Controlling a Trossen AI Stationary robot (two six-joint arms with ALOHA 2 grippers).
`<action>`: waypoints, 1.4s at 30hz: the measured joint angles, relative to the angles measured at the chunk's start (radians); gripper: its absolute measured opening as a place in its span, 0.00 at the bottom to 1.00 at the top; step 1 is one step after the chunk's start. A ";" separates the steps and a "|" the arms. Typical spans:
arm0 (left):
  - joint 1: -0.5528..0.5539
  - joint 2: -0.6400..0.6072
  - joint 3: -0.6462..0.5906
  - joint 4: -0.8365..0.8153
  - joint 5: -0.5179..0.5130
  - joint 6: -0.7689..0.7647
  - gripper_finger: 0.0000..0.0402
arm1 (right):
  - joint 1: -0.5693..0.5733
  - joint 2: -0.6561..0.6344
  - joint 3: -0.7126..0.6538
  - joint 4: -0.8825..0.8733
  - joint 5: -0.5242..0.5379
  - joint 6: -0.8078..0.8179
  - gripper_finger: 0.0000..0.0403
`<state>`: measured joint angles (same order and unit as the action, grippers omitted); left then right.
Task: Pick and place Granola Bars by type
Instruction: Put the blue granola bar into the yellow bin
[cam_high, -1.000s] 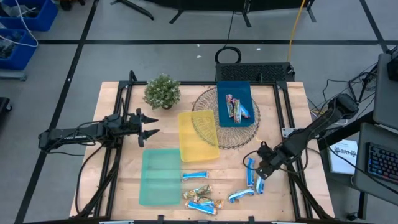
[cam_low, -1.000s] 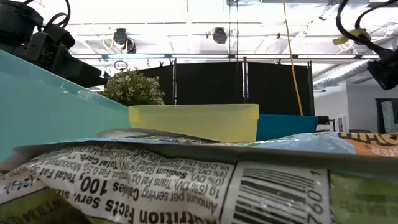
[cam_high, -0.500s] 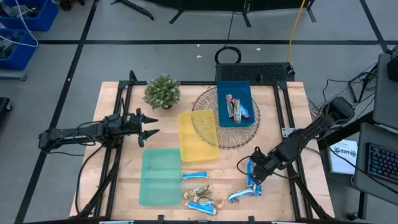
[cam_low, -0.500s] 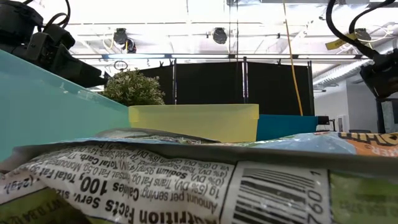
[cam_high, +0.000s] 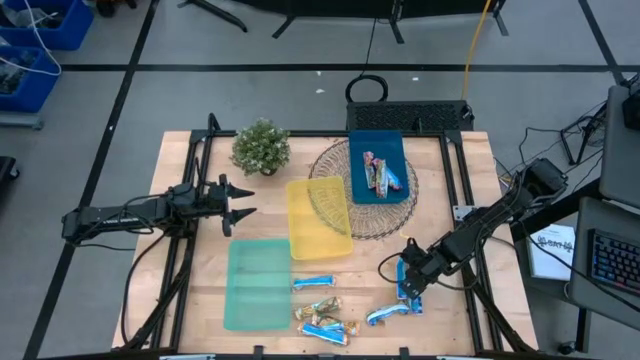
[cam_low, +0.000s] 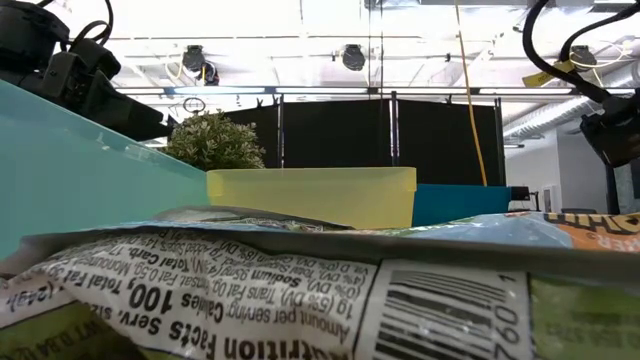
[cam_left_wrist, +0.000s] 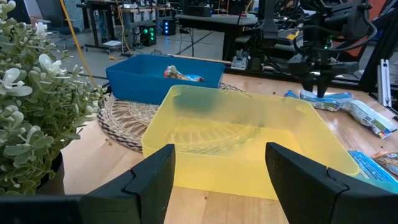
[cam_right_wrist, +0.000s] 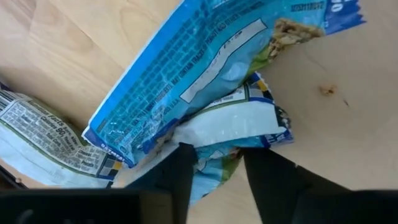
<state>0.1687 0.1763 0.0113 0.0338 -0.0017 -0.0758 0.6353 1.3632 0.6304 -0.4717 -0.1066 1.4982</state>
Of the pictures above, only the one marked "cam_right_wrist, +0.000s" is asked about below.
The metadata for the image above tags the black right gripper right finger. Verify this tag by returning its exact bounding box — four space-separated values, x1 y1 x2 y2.
242 147 312 224

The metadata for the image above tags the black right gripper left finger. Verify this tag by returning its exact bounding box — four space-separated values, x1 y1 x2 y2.
124 142 199 224

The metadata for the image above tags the multicoloured granola bar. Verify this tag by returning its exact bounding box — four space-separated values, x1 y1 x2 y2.
172 72 295 208

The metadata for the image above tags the blue white granola bar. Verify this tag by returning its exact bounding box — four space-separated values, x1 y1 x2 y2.
81 0 367 169

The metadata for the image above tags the chewy granola bar packet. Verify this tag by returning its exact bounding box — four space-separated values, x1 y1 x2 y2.
0 89 123 189

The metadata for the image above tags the black metal table frame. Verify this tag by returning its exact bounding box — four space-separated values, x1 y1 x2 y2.
0 164 29 190

